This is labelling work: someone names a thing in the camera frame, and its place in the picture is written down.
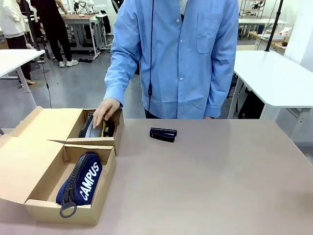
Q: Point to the person right hand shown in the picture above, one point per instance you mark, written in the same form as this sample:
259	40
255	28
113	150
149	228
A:
105	110

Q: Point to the yellow utility knife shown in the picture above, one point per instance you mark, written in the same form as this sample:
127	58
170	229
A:
104	128

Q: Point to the black stapler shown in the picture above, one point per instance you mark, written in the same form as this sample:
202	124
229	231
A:
109	133
162	134

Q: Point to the grey pencil case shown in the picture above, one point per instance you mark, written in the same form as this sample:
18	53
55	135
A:
95	132

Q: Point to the brown cardboard box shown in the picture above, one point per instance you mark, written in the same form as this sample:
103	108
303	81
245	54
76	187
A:
24	166
49	122

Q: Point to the navy blue pencil case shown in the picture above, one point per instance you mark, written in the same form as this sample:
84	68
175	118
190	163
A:
85	181

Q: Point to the person right forearm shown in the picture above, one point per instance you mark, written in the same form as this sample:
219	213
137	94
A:
119	78

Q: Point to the person left forearm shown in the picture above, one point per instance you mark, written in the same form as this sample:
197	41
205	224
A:
220	93

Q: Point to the person torso blue shirt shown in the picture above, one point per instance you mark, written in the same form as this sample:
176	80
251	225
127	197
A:
178	61

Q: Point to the grey workbench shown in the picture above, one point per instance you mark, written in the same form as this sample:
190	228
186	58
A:
83	24

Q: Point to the bystander in black clothes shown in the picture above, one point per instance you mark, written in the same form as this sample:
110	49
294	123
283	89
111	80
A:
53	29

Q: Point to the bystander in white top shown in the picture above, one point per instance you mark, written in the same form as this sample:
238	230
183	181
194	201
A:
11	22

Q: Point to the large white table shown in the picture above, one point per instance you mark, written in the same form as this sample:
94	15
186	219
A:
269	78

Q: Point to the wooden side table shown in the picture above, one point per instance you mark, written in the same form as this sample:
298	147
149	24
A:
276	44

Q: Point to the black tripod pole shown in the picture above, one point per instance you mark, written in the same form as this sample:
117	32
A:
274	27

